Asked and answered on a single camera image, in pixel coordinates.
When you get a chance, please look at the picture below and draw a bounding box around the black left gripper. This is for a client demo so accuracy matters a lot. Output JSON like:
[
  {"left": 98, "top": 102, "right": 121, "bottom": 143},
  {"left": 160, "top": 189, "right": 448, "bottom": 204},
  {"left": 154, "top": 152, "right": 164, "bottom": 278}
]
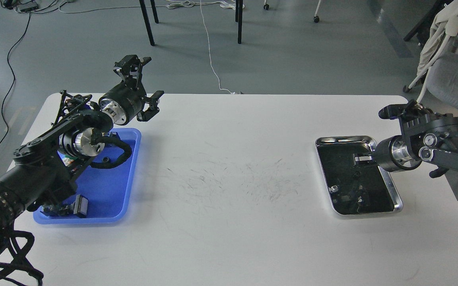
[{"left": 99, "top": 55, "right": 164, "bottom": 126}]

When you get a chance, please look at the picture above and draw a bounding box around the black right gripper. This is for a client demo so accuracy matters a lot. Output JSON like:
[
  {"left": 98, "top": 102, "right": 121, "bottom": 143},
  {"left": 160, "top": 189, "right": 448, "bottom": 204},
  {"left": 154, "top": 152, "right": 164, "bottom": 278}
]
[{"left": 354, "top": 136, "right": 421, "bottom": 172}]

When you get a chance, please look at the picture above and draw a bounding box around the black grey industrial part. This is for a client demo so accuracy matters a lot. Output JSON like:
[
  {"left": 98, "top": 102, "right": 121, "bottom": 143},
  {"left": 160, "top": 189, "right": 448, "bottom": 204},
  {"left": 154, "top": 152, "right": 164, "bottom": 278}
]
[{"left": 40, "top": 194, "right": 89, "bottom": 218}]

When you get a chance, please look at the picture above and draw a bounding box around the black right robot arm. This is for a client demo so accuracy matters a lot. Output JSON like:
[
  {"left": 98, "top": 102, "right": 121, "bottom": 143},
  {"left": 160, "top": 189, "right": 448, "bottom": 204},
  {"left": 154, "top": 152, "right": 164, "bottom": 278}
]
[{"left": 353, "top": 100, "right": 458, "bottom": 178}]

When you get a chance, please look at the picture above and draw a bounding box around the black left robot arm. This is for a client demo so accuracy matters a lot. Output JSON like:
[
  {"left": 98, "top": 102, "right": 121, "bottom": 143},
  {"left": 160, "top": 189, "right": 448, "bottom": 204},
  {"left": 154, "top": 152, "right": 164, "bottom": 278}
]
[{"left": 0, "top": 54, "right": 164, "bottom": 286}]

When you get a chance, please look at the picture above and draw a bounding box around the shiny metal tray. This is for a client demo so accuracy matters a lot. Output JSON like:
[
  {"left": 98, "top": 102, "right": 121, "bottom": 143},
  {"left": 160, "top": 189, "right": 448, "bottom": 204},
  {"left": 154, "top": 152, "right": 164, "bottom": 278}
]
[{"left": 315, "top": 135, "right": 404, "bottom": 217}]

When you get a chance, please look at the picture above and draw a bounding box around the black table leg left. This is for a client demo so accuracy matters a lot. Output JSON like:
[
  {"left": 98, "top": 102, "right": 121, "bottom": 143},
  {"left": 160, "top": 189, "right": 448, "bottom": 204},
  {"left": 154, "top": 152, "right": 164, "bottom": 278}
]
[{"left": 139, "top": 0, "right": 159, "bottom": 46}]

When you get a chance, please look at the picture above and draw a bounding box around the black table leg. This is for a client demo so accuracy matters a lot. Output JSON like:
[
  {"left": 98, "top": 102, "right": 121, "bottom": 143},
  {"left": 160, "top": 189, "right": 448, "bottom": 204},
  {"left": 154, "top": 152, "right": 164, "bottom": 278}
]
[
  {"left": 139, "top": 0, "right": 159, "bottom": 46},
  {"left": 235, "top": 0, "right": 243, "bottom": 44}
]

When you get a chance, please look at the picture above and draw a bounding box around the blue plastic tray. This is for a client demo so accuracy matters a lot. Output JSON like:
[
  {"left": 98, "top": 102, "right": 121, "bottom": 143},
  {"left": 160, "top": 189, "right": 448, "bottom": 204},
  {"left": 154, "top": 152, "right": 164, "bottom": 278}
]
[{"left": 33, "top": 128, "right": 142, "bottom": 224}]

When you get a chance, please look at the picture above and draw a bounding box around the black table leg right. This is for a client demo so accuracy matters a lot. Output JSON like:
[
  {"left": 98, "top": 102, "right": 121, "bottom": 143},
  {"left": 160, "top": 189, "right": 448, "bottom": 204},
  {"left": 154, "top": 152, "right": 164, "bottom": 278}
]
[{"left": 235, "top": 0, "right": 243, "bottom": 44}]

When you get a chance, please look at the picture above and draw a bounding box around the beige jacket on chair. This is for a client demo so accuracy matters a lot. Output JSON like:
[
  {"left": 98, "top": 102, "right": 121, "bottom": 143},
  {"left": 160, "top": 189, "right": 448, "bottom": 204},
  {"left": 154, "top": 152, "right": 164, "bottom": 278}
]
[{"left": 404, "top": 0, "right": 458, "bottom": 92}]

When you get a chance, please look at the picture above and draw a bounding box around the white floor cable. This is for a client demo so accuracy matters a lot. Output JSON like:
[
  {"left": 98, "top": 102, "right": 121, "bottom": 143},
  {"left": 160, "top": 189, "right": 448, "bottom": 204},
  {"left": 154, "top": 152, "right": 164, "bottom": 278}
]
[{"left": 58, "top": 0, "right": 245, "bottom": 95}]

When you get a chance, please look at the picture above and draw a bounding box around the black floor cable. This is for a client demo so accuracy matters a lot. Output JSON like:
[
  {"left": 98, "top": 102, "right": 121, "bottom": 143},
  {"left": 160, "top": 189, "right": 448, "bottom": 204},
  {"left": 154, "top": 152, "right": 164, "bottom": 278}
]
[{"left": 0, "top": 0, "right": 60, "bottom": 176}]

